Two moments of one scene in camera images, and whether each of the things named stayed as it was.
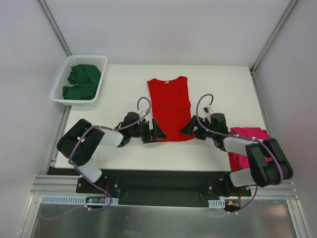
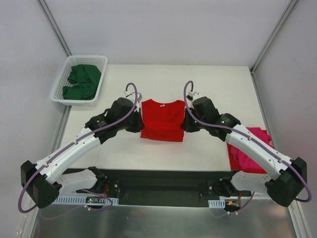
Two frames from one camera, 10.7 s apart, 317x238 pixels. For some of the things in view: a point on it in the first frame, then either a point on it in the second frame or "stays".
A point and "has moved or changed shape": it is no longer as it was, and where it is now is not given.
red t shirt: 171,107 has moved or changed shape
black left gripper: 149,131 -> 136,121
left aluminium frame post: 55,27 stays
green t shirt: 86,77 stays
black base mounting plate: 159,187 stays
